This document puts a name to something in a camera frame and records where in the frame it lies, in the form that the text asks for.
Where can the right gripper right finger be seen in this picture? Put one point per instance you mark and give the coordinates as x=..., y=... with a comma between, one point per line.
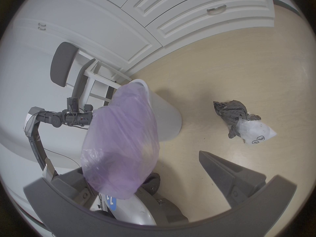
x=229, y=179

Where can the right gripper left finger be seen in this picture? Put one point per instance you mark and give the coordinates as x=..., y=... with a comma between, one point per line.
x=71, y=184

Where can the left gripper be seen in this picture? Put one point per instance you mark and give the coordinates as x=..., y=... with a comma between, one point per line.
x=79, y=119

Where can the purple plastic bag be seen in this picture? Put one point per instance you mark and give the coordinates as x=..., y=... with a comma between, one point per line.
x=118, y=144

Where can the black plastic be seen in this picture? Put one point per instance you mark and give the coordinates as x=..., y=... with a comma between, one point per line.
x=232, y=112

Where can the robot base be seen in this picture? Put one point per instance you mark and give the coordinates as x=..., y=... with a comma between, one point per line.
x=128, y=211

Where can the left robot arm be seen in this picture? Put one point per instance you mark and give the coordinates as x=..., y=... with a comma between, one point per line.
x=33, y=132

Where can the white trash bin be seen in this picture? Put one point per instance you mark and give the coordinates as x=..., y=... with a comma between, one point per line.
x=165, y=117

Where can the clear printed wrapper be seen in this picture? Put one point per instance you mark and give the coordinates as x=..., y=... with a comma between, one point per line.
x=256, y=132

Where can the white chair dark grey seat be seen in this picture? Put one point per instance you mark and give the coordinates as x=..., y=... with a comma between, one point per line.
x=63, y=63

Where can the white wardrobe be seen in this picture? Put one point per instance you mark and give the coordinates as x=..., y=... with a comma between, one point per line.
x=98, y=21

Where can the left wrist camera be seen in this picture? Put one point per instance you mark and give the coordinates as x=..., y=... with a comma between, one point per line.
x=72, y=105

